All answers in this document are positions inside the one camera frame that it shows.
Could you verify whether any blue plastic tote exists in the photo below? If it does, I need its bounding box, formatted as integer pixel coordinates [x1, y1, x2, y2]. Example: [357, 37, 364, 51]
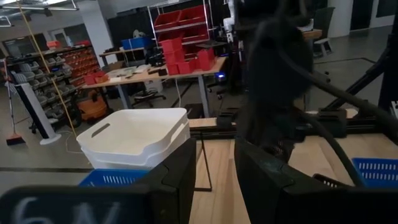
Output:
[121, 36, 154, 51]

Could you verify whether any metal wire shelving rack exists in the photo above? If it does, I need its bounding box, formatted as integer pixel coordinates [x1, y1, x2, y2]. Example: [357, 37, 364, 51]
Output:
[147, 3, 216, 52]

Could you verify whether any orange shop vacuum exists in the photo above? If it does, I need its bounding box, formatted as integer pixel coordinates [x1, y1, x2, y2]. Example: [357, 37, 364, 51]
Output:
[76, 90, 109, 123]

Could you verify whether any parts bin storage rack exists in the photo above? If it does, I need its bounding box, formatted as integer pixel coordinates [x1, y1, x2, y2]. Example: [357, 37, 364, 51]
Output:
[6, 46, 101, 121]

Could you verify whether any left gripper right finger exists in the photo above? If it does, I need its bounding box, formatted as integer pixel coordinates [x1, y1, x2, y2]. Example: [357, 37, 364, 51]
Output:
[234, 138, 398, 224]

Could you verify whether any blue slotted plastic basket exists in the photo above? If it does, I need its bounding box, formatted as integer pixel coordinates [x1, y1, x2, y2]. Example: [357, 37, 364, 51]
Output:
[351, 157, 398, 189]
[78, 168, 150, 187]

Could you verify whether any grey chair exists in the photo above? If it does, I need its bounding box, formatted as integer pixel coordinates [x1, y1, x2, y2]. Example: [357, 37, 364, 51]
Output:
[312, 6, 336, 58]

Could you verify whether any yellow hanging cord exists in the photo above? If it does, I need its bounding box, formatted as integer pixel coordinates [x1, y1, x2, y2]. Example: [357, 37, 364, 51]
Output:
[15, 0, 78, 138]

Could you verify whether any broom with red bristles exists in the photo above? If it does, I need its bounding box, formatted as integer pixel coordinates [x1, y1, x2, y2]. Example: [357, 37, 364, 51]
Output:
[2, 58, 26, 146]

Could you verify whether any wooden work table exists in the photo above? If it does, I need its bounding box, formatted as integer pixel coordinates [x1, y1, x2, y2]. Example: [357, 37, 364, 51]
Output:
[81, 55, 228, 118]

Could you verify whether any white tower fan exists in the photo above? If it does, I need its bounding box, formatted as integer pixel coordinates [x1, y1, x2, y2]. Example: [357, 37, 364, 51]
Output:
[14, 82, 62, 146]

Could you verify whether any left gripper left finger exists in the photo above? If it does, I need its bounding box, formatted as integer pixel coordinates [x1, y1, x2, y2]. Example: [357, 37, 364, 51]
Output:
[0, 138, 198, 224]

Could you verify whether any black office chair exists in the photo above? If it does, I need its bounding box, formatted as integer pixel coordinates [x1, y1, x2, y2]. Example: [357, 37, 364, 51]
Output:
[132, 88, 168, 109]

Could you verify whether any black sleeved cable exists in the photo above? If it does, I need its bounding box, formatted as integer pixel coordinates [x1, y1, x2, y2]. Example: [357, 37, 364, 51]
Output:
[295, 108, 367, 188]
[276, 18, 398, 141]

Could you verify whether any black slotted plastic basket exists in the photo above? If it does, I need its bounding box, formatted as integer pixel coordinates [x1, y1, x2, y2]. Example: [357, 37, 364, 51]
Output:
[312, 172, 355, 189]

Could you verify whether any red plastic storage bin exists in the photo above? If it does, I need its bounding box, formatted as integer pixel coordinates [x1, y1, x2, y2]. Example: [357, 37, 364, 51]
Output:
[177, 58, 197, 75]
[83, 70, 109, 86]
[154, 9, 183, 30]
[159, 37, 184, 75]
[182, 26, 210, 43]
[178, 5, 208, 26]
[196, 48, 218, 72]

